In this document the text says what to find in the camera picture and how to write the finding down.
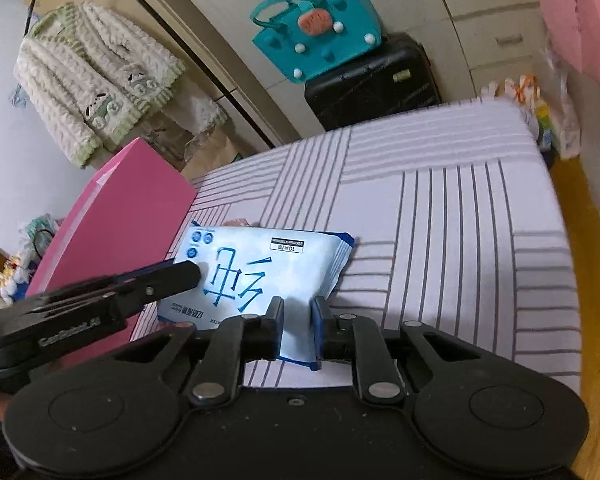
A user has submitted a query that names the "blue white tissue pack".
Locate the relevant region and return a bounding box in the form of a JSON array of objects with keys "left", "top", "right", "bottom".
[{"left": 157, "top": 224, "right": 355, "bottom": 370}]

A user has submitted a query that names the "teal felt handbag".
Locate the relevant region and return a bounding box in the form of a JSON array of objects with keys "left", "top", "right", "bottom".
[{"left": 250, "top": 0, "right": 382, "bottom": 84}]

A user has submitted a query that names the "brown paper bag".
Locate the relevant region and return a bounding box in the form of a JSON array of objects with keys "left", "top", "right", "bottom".
[{"left": 181, "top": 126, "right": 254, "bottom": 181}]

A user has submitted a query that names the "colourful plastic bag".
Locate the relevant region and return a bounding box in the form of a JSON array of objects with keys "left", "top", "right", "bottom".
[{"left": 480, "top": 48, "right": 581, "bottom": 159}]

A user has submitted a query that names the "beige wardrobe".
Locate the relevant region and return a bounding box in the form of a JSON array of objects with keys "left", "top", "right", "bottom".
[{"left": 119, "top": 0, "right": 556, "bottom": 146}]

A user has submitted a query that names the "pink cardboard storage box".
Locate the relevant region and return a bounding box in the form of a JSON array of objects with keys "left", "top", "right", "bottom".
[{"left": 24, "top": 136, "right": 199, "bottom": 361}]

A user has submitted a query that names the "black suitcase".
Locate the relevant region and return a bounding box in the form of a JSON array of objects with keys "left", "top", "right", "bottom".
[{"left": 304, "top": 34, "right": 442, "bottom": 131}]

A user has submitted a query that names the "cream knitted cardigan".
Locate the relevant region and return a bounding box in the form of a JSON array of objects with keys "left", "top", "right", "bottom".
[{"left": 14, "top": 2, "right": 186, "bottom": 168}]

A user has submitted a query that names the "striped pink tablecloth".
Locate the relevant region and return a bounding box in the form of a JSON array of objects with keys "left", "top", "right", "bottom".
[{"left": 130, "top": 96, "right": 584, "bottom": 394}]

